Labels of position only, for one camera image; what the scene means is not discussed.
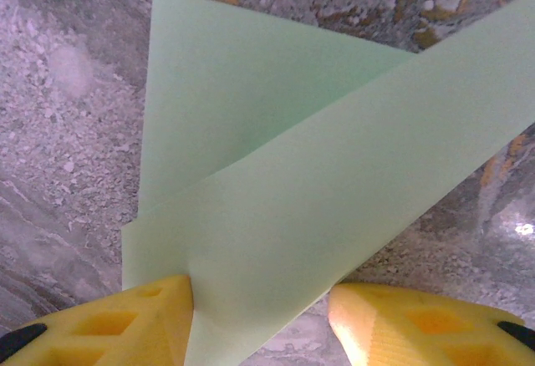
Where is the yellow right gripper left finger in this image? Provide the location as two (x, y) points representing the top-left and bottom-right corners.
(0, 274), (196, 366)

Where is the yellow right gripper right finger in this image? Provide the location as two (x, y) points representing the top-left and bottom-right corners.
(328, 284), (535, 366)

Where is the light green paper sheet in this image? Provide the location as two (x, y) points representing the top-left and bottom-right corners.
(120, 0), (535, 366)

